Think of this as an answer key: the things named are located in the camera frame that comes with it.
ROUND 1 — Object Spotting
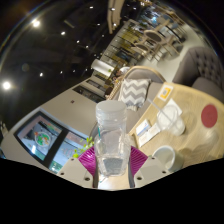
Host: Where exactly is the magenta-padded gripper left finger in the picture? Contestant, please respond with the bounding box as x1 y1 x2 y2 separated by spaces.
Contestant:
56 146 97 188

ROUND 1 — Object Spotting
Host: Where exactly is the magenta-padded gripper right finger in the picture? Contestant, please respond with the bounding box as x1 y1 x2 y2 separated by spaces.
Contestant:
128 145 170 189

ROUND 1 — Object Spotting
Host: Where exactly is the clear plastic bottle white cap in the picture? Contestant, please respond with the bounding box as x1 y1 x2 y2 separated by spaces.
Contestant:
94 99 132 179

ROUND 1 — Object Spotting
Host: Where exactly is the green potted plant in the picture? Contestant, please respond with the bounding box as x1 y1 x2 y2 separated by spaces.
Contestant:
72 135 96 160

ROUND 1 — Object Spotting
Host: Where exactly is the green and white mug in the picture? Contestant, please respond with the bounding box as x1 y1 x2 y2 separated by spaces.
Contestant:
152 144 185 173

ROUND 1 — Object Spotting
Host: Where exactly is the white paper leaflet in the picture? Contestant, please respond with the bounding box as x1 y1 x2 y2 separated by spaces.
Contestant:
137 123 162 148

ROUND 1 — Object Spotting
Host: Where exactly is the small flat white blue box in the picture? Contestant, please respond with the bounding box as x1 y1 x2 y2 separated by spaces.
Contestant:
134 118 152 137

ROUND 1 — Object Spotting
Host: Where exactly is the round colourful window decoration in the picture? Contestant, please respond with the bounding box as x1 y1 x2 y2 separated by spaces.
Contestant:
33 130 54 148

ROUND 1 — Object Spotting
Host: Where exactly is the clear plastic cup with straw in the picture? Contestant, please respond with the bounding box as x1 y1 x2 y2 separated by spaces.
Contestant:
146 97 186 137

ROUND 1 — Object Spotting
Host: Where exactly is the grey white chevron cushion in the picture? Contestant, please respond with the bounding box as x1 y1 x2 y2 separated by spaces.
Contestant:
117 78 152 112

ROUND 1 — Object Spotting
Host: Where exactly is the yellow and white card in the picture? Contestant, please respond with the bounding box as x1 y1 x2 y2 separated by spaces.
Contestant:
157 84 174 102

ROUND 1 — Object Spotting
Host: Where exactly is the flat round red coaster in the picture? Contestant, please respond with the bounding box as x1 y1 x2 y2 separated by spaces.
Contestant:
200 103 219 129

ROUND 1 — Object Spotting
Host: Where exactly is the grey tufted armchair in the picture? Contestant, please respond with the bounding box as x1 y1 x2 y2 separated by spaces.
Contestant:
172 46 224 98

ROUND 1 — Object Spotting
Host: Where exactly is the group of ceiling spotlights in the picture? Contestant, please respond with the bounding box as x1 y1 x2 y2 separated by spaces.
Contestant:
1 0 151 92

